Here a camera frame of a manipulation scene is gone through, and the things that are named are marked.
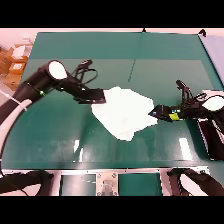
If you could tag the white T-shirt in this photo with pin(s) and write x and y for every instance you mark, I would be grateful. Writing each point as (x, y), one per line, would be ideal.
(125, 111)

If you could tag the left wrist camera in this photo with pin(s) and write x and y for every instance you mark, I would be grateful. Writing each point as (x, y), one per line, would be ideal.
(84, 64)

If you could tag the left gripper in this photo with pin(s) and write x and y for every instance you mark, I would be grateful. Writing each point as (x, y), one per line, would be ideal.
(90, 95)

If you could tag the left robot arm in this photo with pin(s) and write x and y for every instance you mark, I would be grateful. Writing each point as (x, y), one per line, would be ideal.
(36, 81)

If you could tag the brown cardboard box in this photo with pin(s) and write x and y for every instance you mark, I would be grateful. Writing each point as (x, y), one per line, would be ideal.
(15, 65)

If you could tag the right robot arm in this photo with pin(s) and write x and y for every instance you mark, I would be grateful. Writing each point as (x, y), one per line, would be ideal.
(200, 111)

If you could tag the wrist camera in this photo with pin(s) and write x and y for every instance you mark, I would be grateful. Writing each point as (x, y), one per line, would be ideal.
(185, 89)
(84, 64)

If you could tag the silver frame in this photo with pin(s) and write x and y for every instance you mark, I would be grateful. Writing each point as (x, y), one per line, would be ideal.
(106, 181)

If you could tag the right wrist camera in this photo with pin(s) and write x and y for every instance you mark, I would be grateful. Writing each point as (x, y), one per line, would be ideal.
(185, 89)

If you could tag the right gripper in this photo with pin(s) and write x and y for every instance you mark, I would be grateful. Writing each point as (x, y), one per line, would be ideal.
(165, 113)

